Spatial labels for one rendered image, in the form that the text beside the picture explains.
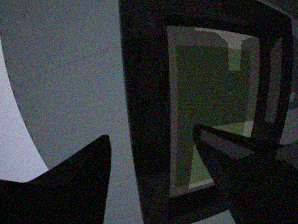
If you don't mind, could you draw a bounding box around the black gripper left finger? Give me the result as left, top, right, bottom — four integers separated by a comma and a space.
0, 135, 112, 224

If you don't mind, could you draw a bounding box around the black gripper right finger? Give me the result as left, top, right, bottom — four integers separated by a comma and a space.
193, 124, 298, 224

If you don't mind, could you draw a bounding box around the black picture frame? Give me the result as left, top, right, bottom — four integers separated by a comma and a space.
118, 0, 294, 224

